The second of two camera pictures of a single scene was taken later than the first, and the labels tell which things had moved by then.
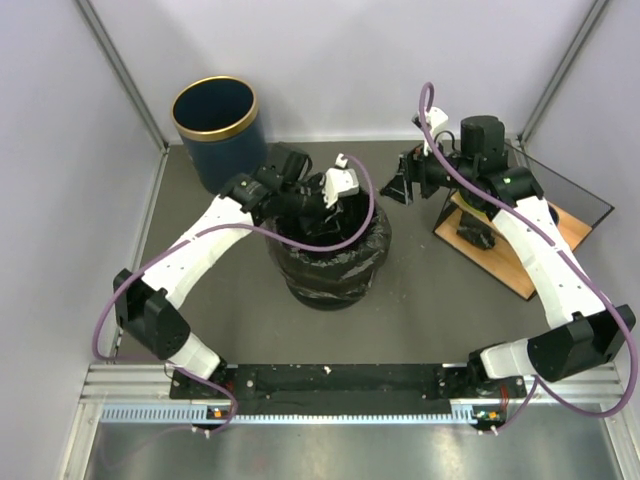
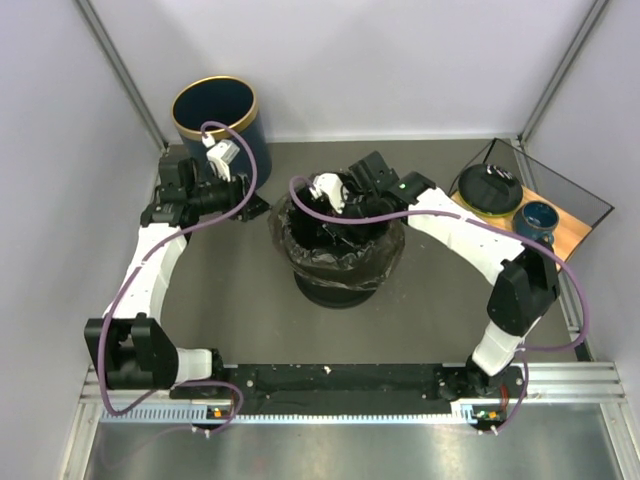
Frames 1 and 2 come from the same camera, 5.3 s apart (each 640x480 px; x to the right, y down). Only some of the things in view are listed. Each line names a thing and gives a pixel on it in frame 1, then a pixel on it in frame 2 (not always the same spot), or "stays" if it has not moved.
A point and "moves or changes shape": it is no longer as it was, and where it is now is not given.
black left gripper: [323, 219] to [236, 192]
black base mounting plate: [214, 398] stays
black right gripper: [413, 167] to [351, 198]
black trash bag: [335, 280] moves or changes shape
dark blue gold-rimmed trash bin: [222, 129] stays
